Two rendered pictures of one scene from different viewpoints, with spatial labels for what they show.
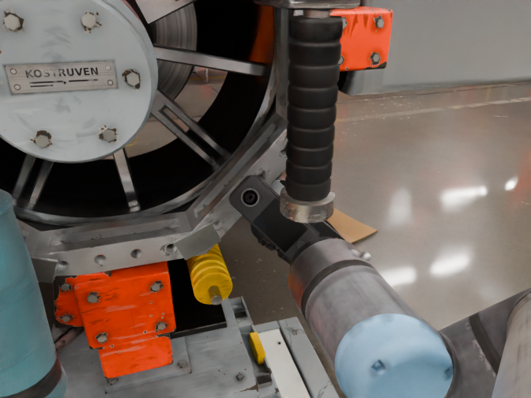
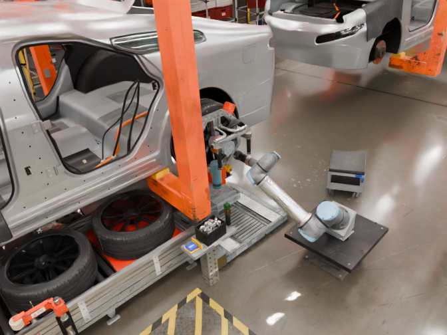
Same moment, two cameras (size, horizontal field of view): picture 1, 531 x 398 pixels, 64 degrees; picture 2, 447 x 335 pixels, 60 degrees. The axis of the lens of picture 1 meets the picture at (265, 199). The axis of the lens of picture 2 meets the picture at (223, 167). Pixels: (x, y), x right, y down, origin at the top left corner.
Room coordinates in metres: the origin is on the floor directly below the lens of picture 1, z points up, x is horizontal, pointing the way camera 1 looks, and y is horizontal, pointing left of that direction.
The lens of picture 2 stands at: (-2.31, 1.33, 2.47)
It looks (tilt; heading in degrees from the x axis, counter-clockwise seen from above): 32 degrees down; 337
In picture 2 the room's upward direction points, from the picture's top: 4 degrees counter-clockwise
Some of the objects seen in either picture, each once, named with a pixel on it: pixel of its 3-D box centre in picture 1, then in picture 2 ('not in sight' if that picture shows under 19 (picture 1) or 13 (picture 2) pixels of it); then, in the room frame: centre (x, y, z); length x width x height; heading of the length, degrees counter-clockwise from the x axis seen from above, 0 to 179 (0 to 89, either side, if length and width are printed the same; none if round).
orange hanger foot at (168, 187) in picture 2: not in sight; (170, 179); (0.35, 0.69, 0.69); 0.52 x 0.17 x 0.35; 17
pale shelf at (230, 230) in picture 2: not in sight; (209, 238); (-0.20, 0.60, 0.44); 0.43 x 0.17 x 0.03; 107
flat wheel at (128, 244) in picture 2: not in sight; (134, 222); (0.34, 1.05, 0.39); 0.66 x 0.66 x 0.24
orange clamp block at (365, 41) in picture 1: (344, 38); not in sight; (0.58, -0.10, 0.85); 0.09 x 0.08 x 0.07; 107
